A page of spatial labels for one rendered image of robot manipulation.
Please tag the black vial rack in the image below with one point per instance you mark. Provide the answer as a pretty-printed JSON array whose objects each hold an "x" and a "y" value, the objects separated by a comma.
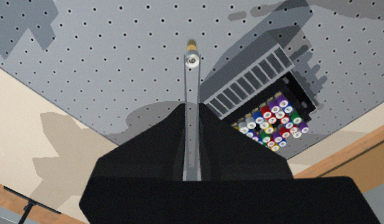
[{"x": 263, "y": 96}]

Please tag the blue capped vial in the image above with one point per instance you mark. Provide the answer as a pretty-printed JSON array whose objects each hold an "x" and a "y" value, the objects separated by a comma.
[{"x": 257, "y": 116}]

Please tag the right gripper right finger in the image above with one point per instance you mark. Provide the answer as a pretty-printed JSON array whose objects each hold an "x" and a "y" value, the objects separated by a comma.
[{"x": 233, "y": 154}]

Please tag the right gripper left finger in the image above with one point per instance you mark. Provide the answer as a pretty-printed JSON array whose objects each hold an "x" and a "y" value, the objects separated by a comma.
[{"x": 149, "y": 154}]

